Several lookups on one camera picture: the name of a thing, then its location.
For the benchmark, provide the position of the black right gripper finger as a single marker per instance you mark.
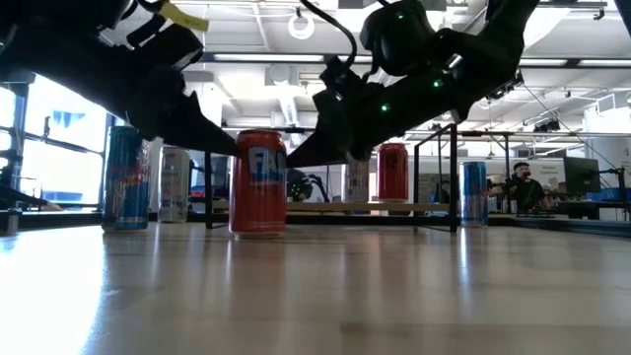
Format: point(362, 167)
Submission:
point(320, 147)
point(325, 159)

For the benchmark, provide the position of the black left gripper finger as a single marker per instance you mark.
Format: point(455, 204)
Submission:
point(197, 120)
point(197, 140)

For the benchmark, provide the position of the red soda can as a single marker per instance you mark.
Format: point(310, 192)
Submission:
point(392, 172)

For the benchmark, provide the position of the orange Fanta soda can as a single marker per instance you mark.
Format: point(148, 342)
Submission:
point(257, 202)

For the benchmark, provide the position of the blue silver energy drink can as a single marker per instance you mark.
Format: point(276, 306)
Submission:
point(473, 197)
point(125, 187)

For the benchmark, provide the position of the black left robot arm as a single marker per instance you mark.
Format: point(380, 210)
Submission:
point(49, 59)

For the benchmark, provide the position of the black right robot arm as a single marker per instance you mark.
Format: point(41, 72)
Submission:
point(493, 44)

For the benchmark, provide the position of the yellow tag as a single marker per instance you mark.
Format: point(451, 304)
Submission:
point(185, 19)

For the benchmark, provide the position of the person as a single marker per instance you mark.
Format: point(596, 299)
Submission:
point(528, 190)

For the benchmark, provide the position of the black computer monitor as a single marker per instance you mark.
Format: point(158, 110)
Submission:
point(581, 175)

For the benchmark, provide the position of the blue storage bin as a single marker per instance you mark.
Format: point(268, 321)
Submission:
point(599, 195)

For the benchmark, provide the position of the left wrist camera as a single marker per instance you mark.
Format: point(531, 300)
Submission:
point(180, 47)

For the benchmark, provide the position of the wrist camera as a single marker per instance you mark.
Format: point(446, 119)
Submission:
point(340, 74)
point(180, 47)

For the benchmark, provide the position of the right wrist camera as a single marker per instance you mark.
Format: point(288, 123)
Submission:
point(340, 74)

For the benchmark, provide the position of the overhead rail with light strips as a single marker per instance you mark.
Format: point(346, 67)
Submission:
point(266, 57)

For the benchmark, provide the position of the black aluminium table frame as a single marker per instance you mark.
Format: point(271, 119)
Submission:
point(59, 219)

